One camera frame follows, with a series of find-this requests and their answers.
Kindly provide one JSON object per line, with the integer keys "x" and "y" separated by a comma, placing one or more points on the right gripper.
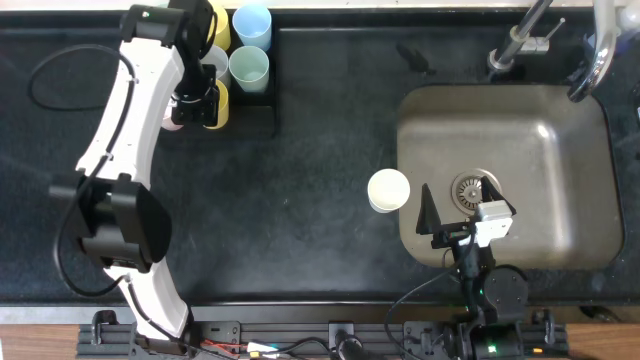
{"x": 450, "y": 235}

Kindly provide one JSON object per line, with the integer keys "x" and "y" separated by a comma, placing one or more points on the white cup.
{"x": 387, "y": 190}

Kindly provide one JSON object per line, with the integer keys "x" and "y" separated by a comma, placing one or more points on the yellow cup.
{"x": 224, "y": 30}
{"x": 223, "y": 107}

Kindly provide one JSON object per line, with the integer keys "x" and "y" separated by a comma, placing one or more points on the pink cup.
{"x": 170, "y": 124}

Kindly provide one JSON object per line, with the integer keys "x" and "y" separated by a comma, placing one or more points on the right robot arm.
{"x": 505, "y": 292}

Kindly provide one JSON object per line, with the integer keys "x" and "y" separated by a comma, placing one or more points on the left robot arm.
{"x": 135, "y": 110}

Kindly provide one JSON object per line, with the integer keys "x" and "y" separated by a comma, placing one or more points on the steel sink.
{"x": 540, "y": 150}

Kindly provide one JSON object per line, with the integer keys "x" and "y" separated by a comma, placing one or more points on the steel tap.
{"x": 515, "y": 37}

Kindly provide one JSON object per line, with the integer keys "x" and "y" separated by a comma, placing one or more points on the black tray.
{"x": 250, "y": 120}

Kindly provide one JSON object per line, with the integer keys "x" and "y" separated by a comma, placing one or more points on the green cup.
{"x": 249, "y": 65}

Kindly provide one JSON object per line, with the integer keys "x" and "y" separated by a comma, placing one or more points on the blue cup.
{"x": 252, "y": 25}

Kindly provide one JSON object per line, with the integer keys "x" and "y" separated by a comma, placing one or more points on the grey cup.
{"x": 220, "y": 60}

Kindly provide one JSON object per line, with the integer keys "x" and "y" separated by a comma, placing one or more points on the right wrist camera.
{"x": 492, "y": 225}

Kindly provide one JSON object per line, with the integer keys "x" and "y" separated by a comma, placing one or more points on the mounting rail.
{"x": 300, "y": 332}

